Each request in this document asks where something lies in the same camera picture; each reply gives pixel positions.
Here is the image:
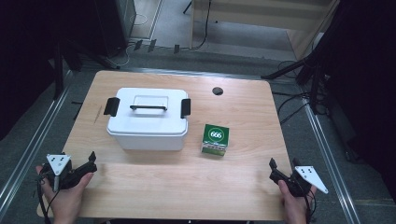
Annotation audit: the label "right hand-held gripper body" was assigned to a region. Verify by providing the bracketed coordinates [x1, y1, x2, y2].
[280, 165, 330, 198]

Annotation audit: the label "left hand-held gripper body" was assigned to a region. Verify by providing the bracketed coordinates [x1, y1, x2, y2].
[40, 152, 91, 192]

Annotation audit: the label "white plastic storage box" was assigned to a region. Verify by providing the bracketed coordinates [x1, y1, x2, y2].
[106, 129, 189, 152]

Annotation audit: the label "white lid with black handle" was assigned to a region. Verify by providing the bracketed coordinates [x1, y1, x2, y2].
[103, 87, 191, 137]

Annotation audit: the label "green and white carton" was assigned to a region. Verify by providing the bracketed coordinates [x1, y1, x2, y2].
[201, 123, 231, 157]

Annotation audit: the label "person's right hand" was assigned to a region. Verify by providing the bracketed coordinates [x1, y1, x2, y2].
[277, 179, 318, 224]

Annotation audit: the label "person's left hand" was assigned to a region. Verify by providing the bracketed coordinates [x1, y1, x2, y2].
[35, 165, 94, 224]

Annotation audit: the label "black metal stand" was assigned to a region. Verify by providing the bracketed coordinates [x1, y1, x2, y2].
[51, 40, 121, 101]

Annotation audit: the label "black tripod stand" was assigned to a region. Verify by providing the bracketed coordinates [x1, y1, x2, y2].
[261, 46, 332, 117]

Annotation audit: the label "dark curtain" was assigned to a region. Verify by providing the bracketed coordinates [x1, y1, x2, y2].
[0, 0, 97, 141]
[321, 0, 396, 203]

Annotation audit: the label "black cabinet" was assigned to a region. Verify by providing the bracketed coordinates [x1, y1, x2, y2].
[92, 0, 138, 59]

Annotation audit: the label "light wooden bench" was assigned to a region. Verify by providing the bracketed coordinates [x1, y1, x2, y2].
[189, 0, 341, 61]

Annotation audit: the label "metal floor rail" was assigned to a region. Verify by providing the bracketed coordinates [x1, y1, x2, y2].
[0, 69, 75, 217]
[299, 94, 362, 224]
[124, 66, 263, 81]

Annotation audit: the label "right hand-held gripper cable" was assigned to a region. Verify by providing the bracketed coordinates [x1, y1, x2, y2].
[303, 189, 318, 224]

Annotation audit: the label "hand-held gripper cable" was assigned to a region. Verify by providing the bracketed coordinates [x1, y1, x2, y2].
[303, 189, 318, 224]
[35, 174, 64, 224]

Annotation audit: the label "left hand-held gripper cable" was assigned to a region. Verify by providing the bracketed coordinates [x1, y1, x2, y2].
[35, 174, 64, 224]

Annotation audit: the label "black floor cables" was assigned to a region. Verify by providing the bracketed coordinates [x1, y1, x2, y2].
[276, 60, 312, 126]

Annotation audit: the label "white floor cable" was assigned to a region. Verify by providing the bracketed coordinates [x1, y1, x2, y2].
[115, 13, 148, 68]

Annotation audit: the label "black hanging cable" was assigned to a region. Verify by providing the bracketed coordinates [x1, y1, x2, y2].
[189, 0, 213, 51]

